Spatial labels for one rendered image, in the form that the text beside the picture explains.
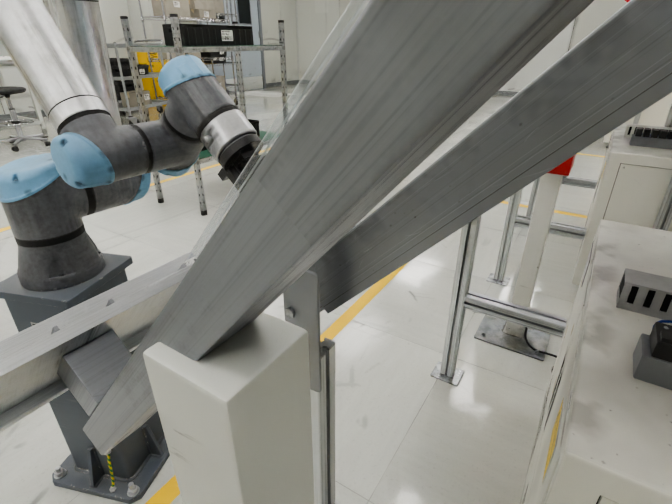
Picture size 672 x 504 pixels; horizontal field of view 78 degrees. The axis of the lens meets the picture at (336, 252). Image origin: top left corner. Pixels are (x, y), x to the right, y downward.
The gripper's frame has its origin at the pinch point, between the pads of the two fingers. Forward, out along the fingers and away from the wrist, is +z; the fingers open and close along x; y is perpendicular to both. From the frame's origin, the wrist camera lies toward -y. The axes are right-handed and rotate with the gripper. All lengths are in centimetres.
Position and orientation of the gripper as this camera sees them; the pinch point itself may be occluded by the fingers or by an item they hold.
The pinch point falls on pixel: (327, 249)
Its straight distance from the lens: 60.3
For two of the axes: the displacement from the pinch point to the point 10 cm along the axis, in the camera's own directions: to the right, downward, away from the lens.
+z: 6.1, 8.0, -0.2
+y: -5.9, 4.7, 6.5
